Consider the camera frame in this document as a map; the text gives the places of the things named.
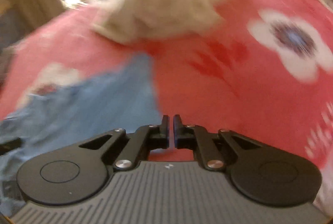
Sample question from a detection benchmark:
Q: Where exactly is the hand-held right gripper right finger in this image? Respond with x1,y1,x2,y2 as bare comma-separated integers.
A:
173,114,263,171

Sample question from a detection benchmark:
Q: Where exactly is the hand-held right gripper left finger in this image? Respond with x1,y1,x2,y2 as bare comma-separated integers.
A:
78,115,169,171

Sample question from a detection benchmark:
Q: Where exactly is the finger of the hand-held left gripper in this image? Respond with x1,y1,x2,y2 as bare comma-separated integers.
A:
0,137,23,155

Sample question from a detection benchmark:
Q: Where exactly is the light blue shirt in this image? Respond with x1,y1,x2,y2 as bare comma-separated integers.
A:
0,54,162,215

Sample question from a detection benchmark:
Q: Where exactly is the red floral blanket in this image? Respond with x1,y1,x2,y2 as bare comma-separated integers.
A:
0,0,333,214

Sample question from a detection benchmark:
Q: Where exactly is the white fluffy towel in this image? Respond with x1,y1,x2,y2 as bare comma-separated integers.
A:
92,0,236,45

